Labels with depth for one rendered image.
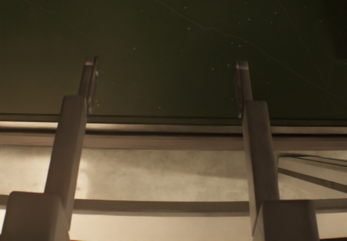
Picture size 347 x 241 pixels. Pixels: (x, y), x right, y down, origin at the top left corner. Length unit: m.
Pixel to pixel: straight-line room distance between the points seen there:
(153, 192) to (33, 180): 0.19
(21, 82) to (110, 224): 0.12
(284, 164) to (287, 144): 0.68
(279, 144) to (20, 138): 0.07
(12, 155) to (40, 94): 0.72
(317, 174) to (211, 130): 0.51
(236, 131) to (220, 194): 0.70
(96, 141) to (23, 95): 0.03
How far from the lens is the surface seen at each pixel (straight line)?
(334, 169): 0.62
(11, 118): 0.18
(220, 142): 0.16
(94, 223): 0.27
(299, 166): 0.75
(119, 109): 0.17
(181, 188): 0.86
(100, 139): 0.16
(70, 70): 0.17
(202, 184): 0.87
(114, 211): 0.27
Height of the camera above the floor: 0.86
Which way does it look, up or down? 87 degrees down
